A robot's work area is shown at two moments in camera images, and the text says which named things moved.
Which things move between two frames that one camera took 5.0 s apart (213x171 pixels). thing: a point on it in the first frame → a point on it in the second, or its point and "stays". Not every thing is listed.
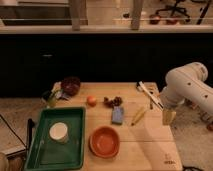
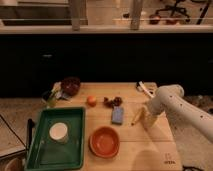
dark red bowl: x=71 y=85 stays
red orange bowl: x=104 y=141 stays
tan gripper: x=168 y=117 → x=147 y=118
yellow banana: x=137 y=118 stays
